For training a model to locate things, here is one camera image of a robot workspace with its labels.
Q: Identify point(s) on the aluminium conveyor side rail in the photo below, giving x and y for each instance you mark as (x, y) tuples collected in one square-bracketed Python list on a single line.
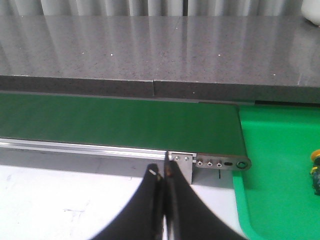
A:
[(84, 149)]

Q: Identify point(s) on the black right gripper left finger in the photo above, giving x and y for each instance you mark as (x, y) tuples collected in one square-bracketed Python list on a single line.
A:
[(142, 217)]

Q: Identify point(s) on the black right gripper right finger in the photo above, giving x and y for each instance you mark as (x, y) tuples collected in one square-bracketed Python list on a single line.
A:
[(187, 217)]

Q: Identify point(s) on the steel conveyor support bracket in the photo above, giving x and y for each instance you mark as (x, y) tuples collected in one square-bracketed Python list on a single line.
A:
[(185, 161)]

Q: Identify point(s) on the steel conveyor end plate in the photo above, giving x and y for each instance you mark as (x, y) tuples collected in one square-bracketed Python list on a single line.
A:
[(222, 162)]

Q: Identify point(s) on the green plastic tray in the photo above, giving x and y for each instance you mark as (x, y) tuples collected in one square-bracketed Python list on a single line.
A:
[(275, 198)]

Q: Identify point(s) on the grey pleated curtain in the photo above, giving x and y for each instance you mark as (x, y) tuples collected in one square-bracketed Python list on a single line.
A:
[(175, 8)]

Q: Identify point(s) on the dark grey stone counter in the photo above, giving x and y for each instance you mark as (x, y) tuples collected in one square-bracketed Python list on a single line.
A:
[(210, 58)]

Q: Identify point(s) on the green conveyor belt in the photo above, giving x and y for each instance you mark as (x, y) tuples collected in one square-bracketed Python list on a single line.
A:
[(211, 128)]

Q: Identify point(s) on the yellow mushroom push button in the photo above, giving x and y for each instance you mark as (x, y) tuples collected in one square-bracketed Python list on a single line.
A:
[(315, 171)]

